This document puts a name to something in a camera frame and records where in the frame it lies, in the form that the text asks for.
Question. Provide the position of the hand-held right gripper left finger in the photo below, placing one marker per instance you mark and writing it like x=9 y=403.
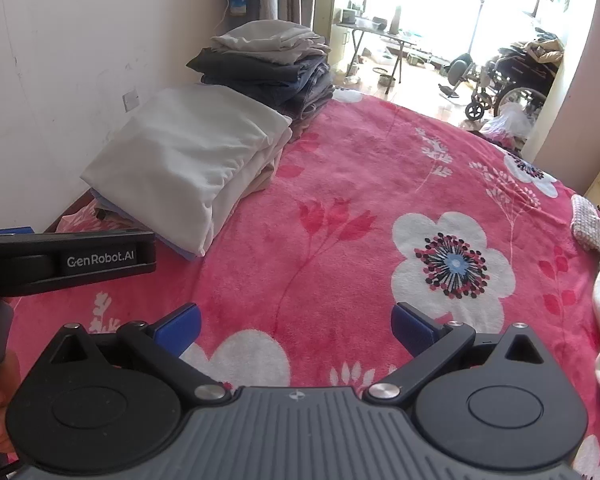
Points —
x=180 y=330

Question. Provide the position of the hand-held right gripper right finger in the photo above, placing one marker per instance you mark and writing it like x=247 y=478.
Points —
x=409 y=330

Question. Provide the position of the white garment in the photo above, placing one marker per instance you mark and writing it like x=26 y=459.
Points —
x=180 y=150

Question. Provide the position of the stack of folded dark clothes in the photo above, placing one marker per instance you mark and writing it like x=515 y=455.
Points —
x=270 y=80

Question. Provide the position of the folded lilac garment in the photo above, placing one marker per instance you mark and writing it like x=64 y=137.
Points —
x=130 y=210

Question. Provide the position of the pink floral blanket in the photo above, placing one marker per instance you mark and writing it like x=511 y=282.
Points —
x=330 y=235

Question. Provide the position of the folded beige garment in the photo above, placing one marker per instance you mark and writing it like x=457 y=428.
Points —
x=267 y=165

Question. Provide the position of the clear plastic bag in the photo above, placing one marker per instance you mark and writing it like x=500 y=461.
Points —
x=509 y=122

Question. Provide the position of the wheelchair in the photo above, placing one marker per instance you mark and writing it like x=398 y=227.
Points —
x=514 y=75

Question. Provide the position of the folded grey garment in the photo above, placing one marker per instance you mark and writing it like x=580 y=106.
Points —
x=270 y=40

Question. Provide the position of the folding table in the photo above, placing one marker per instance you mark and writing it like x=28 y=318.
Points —
x=374 y=30

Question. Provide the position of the white wall socket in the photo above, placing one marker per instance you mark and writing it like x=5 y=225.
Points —
x=131 y=101

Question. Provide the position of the blue wall device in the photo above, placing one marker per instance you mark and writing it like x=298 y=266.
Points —
x=240 y=2

